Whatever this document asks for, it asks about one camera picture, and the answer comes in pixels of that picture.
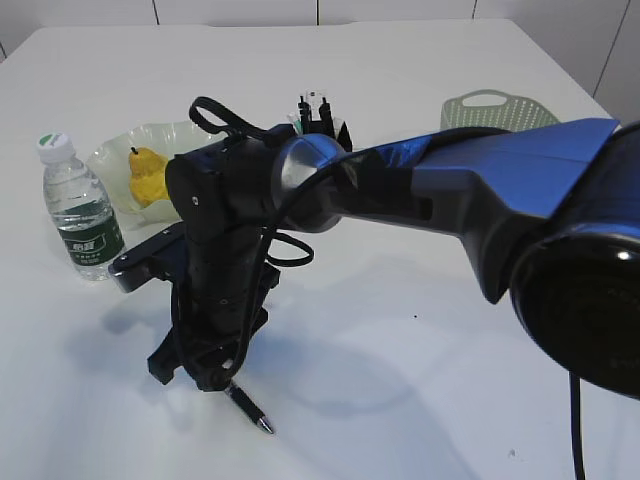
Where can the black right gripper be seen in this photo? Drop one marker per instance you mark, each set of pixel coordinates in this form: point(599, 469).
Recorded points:
point(198, 341)

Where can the black pen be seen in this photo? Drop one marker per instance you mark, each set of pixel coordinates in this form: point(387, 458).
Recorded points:
point(249, 408)
point(326, 118)
point(304, 114)

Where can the yellow pear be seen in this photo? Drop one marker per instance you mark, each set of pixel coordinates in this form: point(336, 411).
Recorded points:
point(147, 180)

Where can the clear water bottle green label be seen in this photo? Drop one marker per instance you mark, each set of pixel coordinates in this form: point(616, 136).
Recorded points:
point(79, 207)

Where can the transparent plastic ruler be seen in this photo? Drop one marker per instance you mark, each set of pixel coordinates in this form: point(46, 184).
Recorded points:
point(314, 98)

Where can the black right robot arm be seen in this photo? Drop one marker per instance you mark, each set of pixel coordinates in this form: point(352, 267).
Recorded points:
point(549, 216)

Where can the green wavy glass plate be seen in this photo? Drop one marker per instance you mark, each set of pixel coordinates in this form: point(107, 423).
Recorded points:
point(110, 162)

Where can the black square pen holder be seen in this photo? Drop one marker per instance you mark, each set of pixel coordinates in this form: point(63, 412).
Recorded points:
point(345, 142)

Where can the green woven plastic basket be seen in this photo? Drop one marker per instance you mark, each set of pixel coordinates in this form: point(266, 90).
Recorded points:
point(495, 109)

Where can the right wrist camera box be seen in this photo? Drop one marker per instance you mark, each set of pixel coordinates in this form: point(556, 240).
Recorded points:
point(163, 256)

